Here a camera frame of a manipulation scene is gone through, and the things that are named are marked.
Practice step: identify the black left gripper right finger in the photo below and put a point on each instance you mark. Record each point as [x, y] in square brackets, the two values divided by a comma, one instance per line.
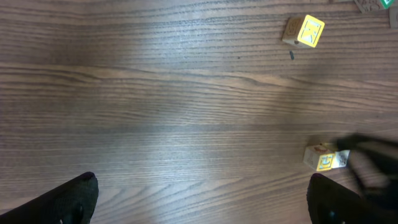
[329, 202]

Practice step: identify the yellow S letter block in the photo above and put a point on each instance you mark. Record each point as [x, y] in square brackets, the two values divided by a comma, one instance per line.
[341, 157]

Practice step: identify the green Z letter block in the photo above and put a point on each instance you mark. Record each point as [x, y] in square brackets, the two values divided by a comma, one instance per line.
[373, 5]

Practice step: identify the yellow G letter block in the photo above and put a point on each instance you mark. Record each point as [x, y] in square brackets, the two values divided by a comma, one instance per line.
[318, 157]

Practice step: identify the yellow K letter block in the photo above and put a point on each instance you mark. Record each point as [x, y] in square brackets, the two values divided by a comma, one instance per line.
[303, 31]

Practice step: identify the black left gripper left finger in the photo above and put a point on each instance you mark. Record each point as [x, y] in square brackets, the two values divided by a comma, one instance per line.
[72, 202]

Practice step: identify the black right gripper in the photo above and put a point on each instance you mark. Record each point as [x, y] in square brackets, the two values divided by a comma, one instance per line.
[381, 154]

